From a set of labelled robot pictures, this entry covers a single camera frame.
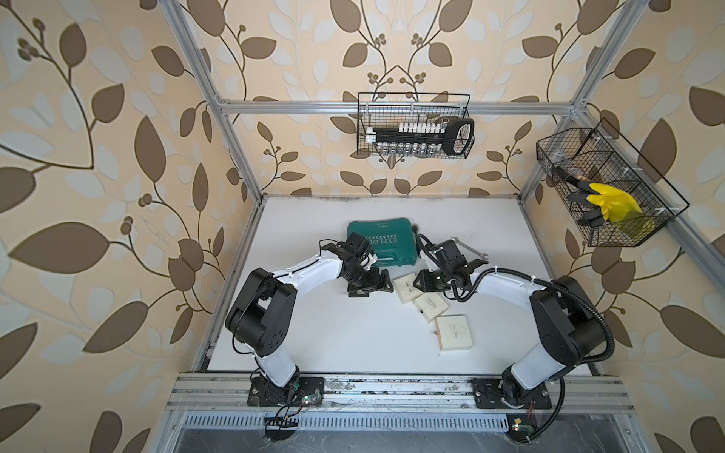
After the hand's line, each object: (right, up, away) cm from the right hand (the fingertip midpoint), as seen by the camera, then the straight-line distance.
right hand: (417, 283), depth 92 cm
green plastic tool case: (-7, +14, +8) cm, 18 cm away
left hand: (-13, 0, -6) cm, 14 cm away
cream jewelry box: (-3, -1, -1) cm, 4 cm away
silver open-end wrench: (+25, +8, +10) cm, 28 cm away
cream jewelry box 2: (+4, -6, -5) cm, 9 cm away
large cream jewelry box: (+9, -12, -10) cm, 18 cm away
